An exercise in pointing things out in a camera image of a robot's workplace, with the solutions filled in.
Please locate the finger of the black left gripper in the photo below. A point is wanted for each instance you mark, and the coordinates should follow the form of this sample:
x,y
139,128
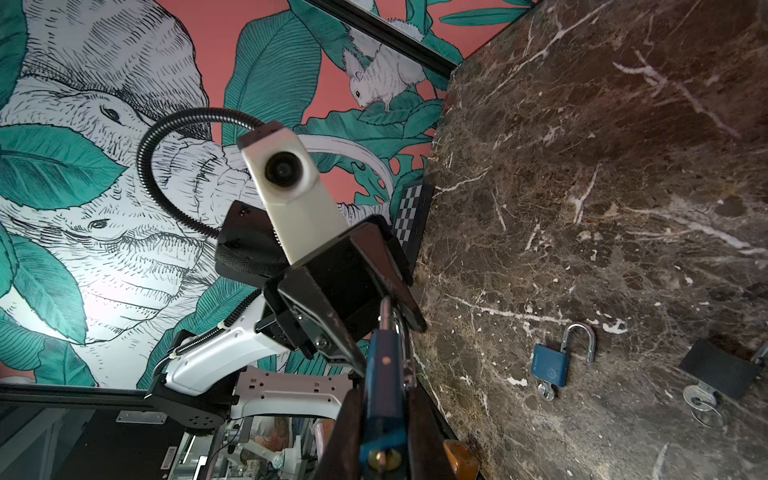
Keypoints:
x,y
383,254
319,320

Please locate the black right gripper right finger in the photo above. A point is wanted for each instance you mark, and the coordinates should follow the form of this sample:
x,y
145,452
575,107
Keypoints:
x,y
426,453

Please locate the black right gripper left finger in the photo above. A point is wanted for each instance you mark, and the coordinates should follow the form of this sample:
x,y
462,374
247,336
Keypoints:
x,y
340,460

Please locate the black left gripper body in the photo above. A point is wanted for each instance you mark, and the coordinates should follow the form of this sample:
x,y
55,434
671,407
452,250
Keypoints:
x,y
346,281

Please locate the blue padlock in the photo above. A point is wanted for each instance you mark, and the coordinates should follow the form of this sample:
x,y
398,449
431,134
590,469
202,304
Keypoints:
x,y
390,376
551,366

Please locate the silver key with ring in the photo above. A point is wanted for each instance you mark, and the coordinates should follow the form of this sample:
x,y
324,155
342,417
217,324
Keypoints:
x,y
703,404

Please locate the black padlock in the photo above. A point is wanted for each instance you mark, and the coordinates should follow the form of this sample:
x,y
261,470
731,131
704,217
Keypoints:
x,y
724,372

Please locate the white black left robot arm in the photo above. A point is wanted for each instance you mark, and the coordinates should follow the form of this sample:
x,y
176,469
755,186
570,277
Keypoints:
x,y
205,380

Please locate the black white checkerboard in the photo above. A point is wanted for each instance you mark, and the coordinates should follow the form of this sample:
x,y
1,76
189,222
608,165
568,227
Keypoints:
x,y
409,221

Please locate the orange rectangular device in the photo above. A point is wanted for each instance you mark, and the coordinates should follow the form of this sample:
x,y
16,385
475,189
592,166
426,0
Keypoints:
x,y
463,462

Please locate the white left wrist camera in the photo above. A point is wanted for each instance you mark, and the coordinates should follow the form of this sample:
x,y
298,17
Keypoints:
x,y
302,212

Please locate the black corner frame post left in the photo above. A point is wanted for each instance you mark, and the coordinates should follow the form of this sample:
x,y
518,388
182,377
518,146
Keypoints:
x,y
424,51

